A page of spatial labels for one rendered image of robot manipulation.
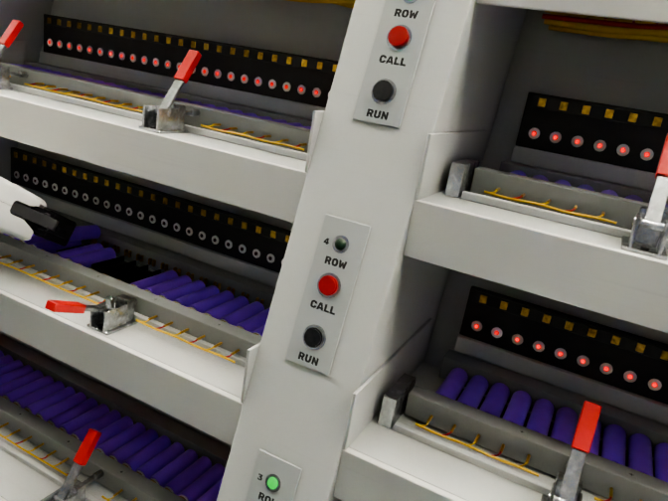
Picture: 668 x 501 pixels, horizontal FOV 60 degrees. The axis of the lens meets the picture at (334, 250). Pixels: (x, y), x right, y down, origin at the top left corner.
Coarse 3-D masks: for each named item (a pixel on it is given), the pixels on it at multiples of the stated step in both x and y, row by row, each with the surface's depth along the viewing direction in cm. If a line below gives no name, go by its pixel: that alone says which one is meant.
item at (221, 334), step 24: (0, 240) 69; (24, 264) 67; (48, 264) 65; (72, 264) 65; (96, 288) 62; (120, 288) 61; (144, 312) 60; (168, 312) 58; (192, 312) 58; (216, 336) 56; (240, 336) 55
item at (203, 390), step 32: (32, 192) 85; (96, 224) 80; (128, 224) 77; (192, 256) 73; (224, 256) 71; (0, 288) 62; (32, 288) 63; (0, 320) 62; (32, 320) 59; (64, 320) 57; (64, 352) 58; (96, 352) 56; (128, 352) 54; (160, 352) 55; (192, 352) 56; (256, 352) 48; (128, 384) 55; (160, 384) 53; (192, 384) 51; (224, 384) 51; (192, 416) 52; (224, 416) 50
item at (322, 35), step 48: (96, 0) 85; (144, 0) 82; (192, 0) 78; (240, 0) 75; (288, 48) 72; (336, 48) 70; (528, 48) 61; (576, 48) 59; (624, 48) 57; (576, 96) 59; (624, 96) 57; (432, 336) 63
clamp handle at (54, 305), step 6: (48, 300) 51; (54, 300) 51; (60, 300) 52; (108, 300) 57; (48, 306) 51; (54, 306) 50; (60, 306) 51; (66, 306) 51; (72, 306) 52; (78, 306) 53; (84, 306) 53; (90, 306) 55; (96, 306) 56; (102, 306) 57; (108, 306) 57; (66, 312) 52; (72, 312) 52; (78, 312) 53
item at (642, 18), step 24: (480, 0) 44; (504, 0) 43; (528, 0) 43; (552, 0) 42; (576, 0) 41; (600, 0) 40; (624, 0) 40; (648, 0) 39; (552, 24) 53; (576, 24) 52; (600, 24) 50; (624, 24) 49; (648, 24) 48
